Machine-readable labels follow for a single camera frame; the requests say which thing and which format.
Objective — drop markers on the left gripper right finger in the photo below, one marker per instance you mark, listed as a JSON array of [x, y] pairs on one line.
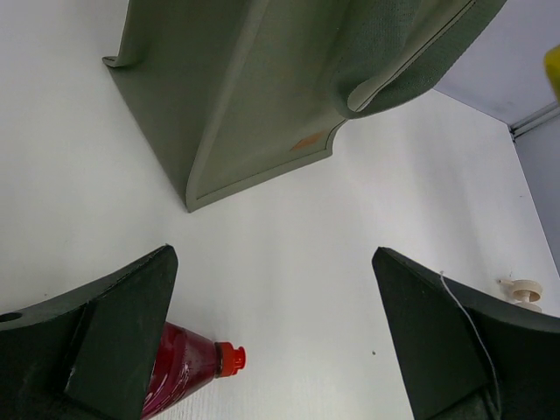
[[462, 353]]

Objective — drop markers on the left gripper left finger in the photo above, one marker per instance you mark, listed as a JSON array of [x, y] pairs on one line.
[[88, 353]]

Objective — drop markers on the grey-green pump soap bottle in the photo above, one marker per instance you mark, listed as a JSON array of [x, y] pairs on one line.
[[525, 293]]

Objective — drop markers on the dark red dish soap bottle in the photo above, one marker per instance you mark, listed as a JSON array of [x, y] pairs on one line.
[[185, 363]]

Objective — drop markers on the yellow cleaner bottle red cap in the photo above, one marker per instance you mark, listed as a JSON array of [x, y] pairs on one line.
[[551, 63]]

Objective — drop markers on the green canvas tote bag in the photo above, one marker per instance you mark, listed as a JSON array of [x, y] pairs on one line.
[[230, 94]]

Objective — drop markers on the right aluminium frame post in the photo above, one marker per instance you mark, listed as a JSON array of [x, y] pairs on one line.
[[534, 121]]

